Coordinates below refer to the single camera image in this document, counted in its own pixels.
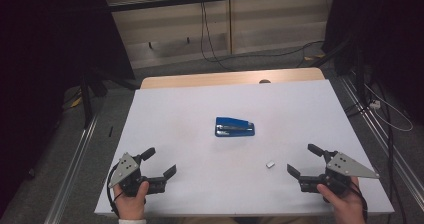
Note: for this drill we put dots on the person's left hand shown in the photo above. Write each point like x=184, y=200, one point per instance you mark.
x=131, y=207

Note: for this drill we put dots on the black stand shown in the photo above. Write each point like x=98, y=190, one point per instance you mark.
x=87, y=100
x=358, y=74

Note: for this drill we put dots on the aluminium floor rail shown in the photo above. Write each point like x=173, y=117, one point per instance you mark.
x=383, y=140
x=71, y=170

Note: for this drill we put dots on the person's right hand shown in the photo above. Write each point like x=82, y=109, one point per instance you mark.
x=348, y=207

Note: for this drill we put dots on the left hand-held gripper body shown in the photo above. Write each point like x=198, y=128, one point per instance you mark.
x=128, y=169

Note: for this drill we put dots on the silver staple strip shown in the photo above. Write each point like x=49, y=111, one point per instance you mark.
x=270, y=164

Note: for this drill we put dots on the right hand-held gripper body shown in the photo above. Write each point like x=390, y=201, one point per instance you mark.
x=343, y=166

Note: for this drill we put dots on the small black floor piece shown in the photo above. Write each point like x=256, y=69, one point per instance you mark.
x=110, y=131

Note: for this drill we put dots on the black curtain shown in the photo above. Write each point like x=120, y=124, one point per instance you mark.
x=386, y=34
x=43, y=50

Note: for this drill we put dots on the white table cover sheet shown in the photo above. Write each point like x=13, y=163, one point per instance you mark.
x=206, y=170

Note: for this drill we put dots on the blue stapler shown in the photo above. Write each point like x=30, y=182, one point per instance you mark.
x=233, y=127

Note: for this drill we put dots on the white plug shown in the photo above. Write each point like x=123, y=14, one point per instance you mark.
x=375, y=104

